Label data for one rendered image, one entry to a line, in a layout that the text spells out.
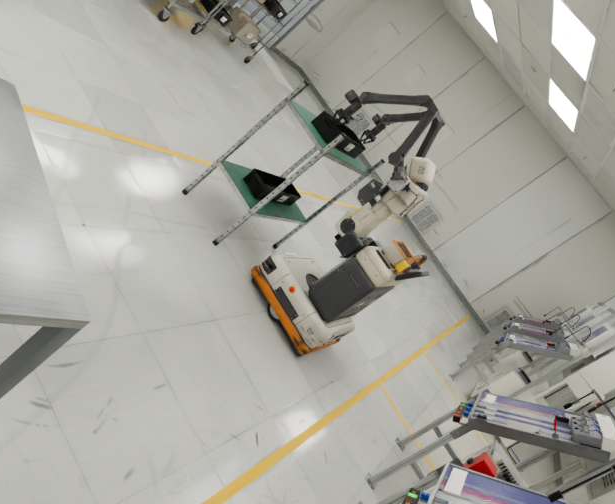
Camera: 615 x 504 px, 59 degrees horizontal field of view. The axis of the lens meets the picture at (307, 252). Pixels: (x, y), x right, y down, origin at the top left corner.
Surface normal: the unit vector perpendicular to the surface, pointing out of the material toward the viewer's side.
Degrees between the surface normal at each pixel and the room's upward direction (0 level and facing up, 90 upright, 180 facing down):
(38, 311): 0
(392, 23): 90
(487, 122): 90
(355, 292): 90
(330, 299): 90
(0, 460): 0
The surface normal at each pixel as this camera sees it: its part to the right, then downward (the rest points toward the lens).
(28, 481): 0.76, -0.58
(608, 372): -0.39, -0.02
